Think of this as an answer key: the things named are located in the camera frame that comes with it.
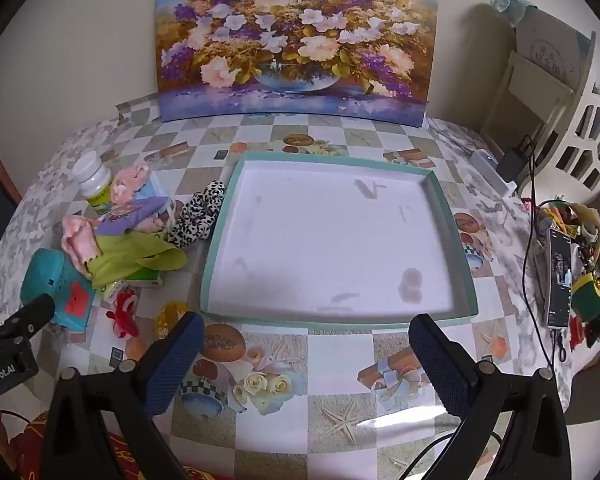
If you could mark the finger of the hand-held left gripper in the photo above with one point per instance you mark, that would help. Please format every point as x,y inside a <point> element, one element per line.
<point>27,317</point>

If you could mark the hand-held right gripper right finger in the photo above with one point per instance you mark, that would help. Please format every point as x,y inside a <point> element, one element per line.
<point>437,360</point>

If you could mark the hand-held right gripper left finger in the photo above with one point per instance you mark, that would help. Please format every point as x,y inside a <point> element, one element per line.
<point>177,355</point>

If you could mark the fluffy pink orange cloth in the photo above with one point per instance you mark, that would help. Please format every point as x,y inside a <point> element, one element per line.
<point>77,240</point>

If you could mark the lime green cloth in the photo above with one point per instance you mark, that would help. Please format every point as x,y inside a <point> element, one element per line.
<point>130,255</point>

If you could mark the leopard print scrunchie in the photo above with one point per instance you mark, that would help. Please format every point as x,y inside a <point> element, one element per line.
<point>195,215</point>

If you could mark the purple cloth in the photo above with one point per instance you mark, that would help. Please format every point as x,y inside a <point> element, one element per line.
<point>130,216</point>

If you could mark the teal-framed picture box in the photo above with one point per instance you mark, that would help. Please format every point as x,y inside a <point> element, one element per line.
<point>330,240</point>

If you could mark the yellow patterned soft ball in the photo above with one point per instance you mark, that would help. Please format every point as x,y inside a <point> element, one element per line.
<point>170,317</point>

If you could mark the teal wipes box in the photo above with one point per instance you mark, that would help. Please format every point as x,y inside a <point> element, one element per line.
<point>55,275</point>

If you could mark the red printed cloth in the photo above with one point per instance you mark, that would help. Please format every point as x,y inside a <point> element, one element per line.
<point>35,447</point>

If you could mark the black smartphone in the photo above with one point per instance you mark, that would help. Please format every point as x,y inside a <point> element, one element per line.
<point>559,280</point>

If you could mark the white bottle with green label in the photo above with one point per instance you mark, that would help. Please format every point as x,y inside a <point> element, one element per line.
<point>92,175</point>

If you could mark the blue face mask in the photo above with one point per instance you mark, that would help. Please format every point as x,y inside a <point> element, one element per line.
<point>155,191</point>

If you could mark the bag of colourful odds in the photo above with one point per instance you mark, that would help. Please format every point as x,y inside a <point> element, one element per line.
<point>587,285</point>

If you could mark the pink cloth flower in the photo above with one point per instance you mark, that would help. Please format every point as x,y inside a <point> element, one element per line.
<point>130,182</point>

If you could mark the white power strip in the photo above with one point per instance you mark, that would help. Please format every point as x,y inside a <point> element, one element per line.
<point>485,162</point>

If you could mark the black charger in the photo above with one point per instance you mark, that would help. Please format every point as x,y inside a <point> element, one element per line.
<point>511,165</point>

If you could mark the cream folding chair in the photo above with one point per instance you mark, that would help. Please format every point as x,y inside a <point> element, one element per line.
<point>535,90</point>

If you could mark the flower painting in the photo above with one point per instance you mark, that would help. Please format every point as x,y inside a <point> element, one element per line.
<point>295,35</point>

